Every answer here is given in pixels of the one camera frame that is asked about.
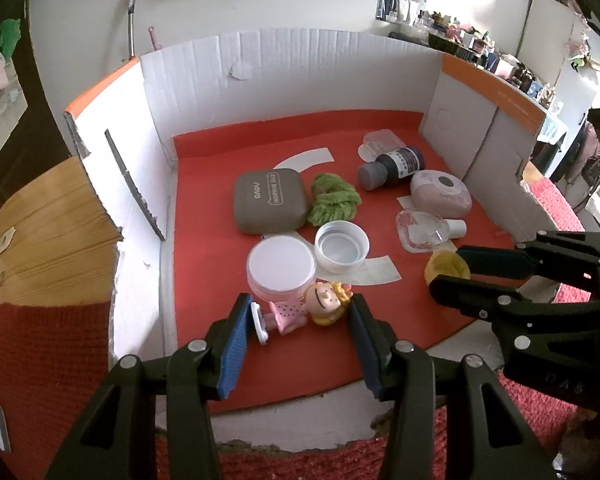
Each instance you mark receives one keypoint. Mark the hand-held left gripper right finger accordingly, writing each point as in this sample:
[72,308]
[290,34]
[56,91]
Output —
[367,350]

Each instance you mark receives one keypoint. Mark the pale pink round compact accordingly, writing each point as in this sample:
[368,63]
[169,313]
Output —
[440,195]

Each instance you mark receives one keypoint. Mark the small clear plastic container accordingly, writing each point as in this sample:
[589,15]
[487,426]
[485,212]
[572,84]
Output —
[380,140]

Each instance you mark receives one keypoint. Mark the blond doll figurine pink dress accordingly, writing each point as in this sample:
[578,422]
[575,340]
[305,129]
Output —
[290,315]

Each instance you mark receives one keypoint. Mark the orange and white cardboard box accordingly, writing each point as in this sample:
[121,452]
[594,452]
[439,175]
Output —
[215,170]

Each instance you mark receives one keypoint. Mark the wooden table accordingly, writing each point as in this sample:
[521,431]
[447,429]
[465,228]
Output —
[45,240]

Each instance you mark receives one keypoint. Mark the white pole with orange grips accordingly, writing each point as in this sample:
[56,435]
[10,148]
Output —
[131,25]

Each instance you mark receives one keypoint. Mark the dark brown door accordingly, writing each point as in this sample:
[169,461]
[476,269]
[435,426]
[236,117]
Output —
[35,125]

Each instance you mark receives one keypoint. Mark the yellow bottle cap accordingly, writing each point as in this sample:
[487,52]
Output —
[445,265]

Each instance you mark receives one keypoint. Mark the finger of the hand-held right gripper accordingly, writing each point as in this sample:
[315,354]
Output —
[495,261]
[470,295]

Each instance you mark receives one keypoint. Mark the red woven table mat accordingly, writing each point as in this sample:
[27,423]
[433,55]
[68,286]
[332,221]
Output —
[45,385]

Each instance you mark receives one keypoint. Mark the green knitted scrunchie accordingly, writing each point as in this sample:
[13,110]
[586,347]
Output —
[332,202]

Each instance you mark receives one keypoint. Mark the small white sticker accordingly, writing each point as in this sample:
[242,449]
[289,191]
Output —
[5,240]

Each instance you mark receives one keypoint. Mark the green plush toy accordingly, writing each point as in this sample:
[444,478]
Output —
[10,35]

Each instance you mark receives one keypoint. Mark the white cabinet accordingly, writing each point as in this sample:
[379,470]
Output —
[555,50]

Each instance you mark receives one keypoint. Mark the black chair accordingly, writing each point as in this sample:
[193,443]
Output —
[547,160]

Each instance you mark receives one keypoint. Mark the thin pink stick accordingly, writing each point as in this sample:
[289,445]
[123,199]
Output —
[153,37]

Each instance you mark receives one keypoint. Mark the grey rounded case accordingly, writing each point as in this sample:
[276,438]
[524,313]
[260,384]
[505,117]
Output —
[270,205]

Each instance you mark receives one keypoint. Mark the hanging dark clothes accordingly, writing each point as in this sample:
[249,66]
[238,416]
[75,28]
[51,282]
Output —
[587,160]

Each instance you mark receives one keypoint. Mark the white screw cap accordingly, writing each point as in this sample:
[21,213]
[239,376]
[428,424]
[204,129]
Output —
[341,250]

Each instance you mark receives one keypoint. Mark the blue covered table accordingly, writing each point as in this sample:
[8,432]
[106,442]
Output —
[552,132]

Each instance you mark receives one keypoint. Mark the pale paper bag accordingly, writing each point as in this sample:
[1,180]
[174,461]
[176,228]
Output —
[2,115]

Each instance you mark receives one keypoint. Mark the dark purple bottle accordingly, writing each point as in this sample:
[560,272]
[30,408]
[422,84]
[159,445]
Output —
[395,165]

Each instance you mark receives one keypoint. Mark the clear bottle with white cap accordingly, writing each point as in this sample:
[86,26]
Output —
[420,230]

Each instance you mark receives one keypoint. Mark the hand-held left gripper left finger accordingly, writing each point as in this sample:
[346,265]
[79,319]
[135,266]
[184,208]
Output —
[232,345]

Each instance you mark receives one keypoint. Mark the wide white lid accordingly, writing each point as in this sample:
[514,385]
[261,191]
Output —
[280,267]

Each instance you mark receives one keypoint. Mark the clutter of bottles and boxes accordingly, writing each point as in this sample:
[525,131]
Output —
[460,35]

